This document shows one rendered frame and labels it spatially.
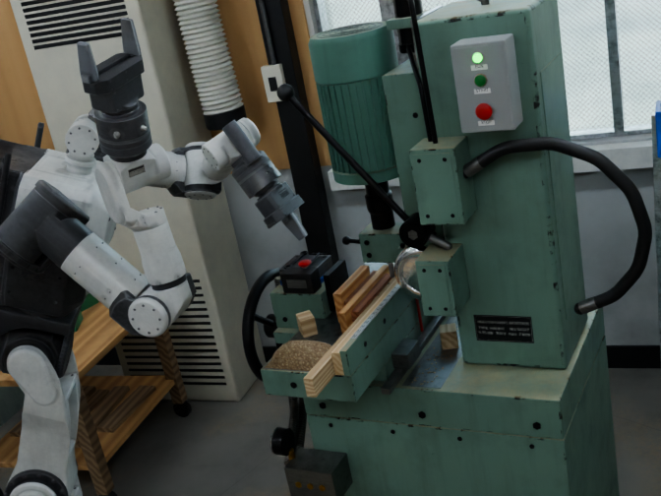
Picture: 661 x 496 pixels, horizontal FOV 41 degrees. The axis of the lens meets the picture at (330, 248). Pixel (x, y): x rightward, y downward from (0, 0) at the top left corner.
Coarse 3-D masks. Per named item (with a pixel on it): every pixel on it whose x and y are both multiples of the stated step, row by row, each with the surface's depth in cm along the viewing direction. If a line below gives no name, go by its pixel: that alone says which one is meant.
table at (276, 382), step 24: (384, 264) 223; (408, 312) 198; (288, 336) 204; (312, 336) 193; (336, 336) 191; (384, 336) 187; (384, 360) 187; (264, 384) 184; (288, 384) 181; (336, 384) 176; (360, 384) 177
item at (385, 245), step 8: (400, 224) 197; (360, 232) 198; (368, 232) 197; (376, 232) 196; (384, 232) 195; (392, 232) 194; (360, 240) 198; (368, 240) 197; (376, 240) 196; (384, 240) 195; (392, 240) 194; (400, 240) 193; (368, 248) 197; (376, 248) 197; (384, 248) 196; (392, 248) 195; (368, 256) 198; (376, 256) 197; (384, 256) 196; (392, 256) 195
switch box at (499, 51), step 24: (456, 48) 156; (480, 48) 154; (504, 48) 153; (456, 72) 158; (480, 72) 156; (504, 72) 154; (480, 96) 158; (504, 96) 156; (480, 120) 160; (504, 120) 158
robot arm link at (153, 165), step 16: (112, 144) 150; (128, 144) 150; (144, 144) 152; (112, 160) 154; (128, 160) 153; (144, 160) 154; (160, 160) 157; (128, 176) 154; (144, 176) 156; (160, 176) 158; (128, 192) 156
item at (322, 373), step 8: (384, 288) 199; (376, 296) 196; (344, 336) 181; (336, 344) 178; (328, 352) 176; (320, 360) 173; (328, 360) 172; (312, 368) 171; (320, 368) 170; (328, 368) 172; (312, 376) 168; (320, 376) 170; (328, 376) 172; (304, 384) 168; (312, 384) 167; (320, 384) 170; (312, 392) 168; (320, 392) 170
